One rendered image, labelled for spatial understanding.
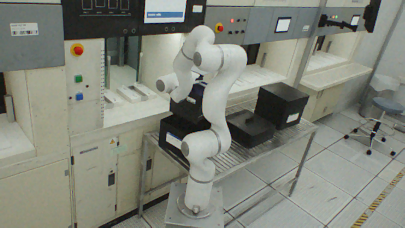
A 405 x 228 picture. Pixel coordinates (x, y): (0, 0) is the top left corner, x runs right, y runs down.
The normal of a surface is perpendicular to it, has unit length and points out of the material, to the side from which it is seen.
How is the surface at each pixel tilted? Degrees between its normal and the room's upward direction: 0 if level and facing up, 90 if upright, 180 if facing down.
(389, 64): 90
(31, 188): 90
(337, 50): 90
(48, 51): 90
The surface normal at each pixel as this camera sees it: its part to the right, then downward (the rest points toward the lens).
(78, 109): 0.68, 0.44
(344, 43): -0.72, 0.22
